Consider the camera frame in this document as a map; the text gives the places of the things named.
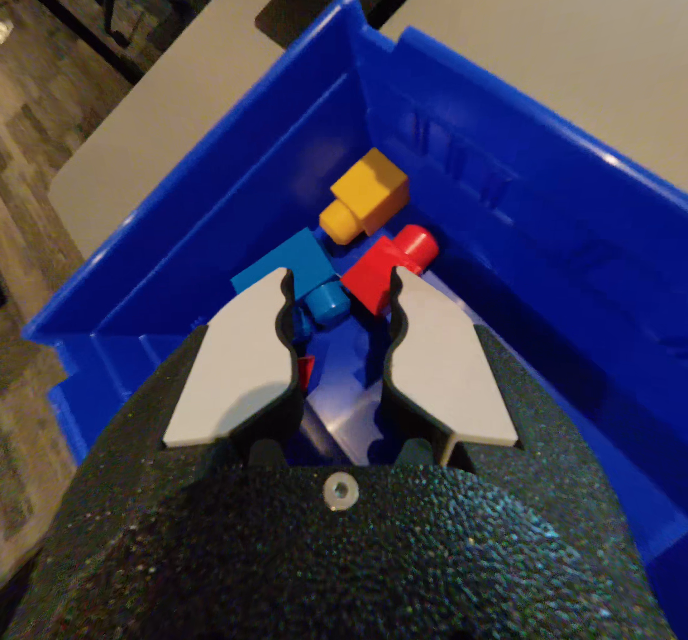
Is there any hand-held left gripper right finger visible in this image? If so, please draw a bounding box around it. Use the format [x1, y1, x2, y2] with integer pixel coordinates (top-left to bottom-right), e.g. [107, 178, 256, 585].
[383, 266, 520, 467]

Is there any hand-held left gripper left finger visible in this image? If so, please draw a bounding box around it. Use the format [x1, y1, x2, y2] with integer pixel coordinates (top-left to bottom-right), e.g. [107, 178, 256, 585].
[163, 266, 305, 447]

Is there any red single-stud block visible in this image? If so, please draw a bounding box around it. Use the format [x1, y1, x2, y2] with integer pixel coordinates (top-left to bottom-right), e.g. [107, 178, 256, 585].
[341, 224, 440, 317]

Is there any blue plastic bin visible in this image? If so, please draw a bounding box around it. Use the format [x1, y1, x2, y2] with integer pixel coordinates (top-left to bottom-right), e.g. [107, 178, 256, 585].
[22, 0, 688, 640]

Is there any yellow single-stud block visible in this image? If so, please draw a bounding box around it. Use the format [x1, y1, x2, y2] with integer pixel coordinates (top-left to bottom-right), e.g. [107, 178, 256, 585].
[319, 148, 410, 245]

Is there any blue two-stud block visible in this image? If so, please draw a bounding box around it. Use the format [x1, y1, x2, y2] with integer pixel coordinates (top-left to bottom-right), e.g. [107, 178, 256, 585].
[231, 228, 351, 340]

